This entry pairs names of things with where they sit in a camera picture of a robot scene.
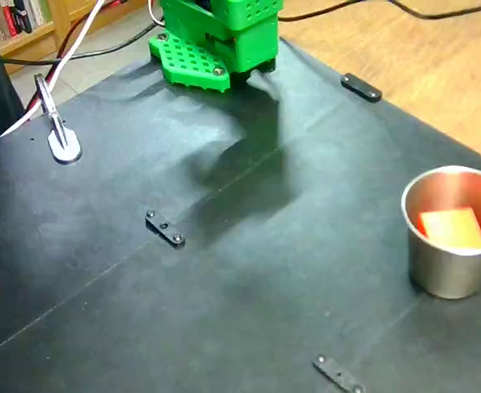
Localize black textured work board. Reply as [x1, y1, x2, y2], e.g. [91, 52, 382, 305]
[0, 36, 481, 393]

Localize silver metal clamp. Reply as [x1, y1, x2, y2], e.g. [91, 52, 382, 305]
[34, 73, 84, 165]

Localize black cable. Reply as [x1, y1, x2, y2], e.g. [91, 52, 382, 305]
[279, 0, 361, 22]
[388, 0, 481, 21]
[0, 22, 161, 66]

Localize wooden bookshelf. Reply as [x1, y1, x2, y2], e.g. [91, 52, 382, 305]
[0, 0, 152, 75]

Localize red cable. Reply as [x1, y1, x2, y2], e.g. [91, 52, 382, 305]
[25, 0, 126, 120]

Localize white cable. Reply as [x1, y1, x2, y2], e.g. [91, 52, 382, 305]
[0, 0, 107, 139]

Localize red cube block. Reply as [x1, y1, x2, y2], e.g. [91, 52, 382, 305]
[417, 207, 481, 250]

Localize red book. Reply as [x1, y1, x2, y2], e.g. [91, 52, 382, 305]
[2, 5, 20, 38]

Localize stainless steel cup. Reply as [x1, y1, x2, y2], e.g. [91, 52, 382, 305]
[401, 165, 481, 300]

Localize black joining bracket with screws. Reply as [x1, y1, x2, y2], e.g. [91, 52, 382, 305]
[340, 72, 383, 104]
[144, 210, 186, 249]
[312, 354, 366, 393]

